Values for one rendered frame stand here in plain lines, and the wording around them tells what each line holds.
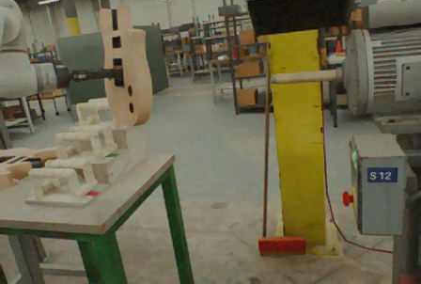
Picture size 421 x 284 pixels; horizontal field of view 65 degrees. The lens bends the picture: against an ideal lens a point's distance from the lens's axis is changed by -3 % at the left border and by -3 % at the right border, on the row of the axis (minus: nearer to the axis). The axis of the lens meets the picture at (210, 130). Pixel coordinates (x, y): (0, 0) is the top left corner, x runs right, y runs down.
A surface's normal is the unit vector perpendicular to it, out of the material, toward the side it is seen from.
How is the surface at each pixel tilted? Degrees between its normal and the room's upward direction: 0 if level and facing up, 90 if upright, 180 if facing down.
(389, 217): 90
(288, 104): 90
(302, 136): 90
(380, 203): 90
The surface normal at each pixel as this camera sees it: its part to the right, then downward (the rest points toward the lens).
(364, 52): -0.30, -0.24
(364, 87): -0.25, 0.43
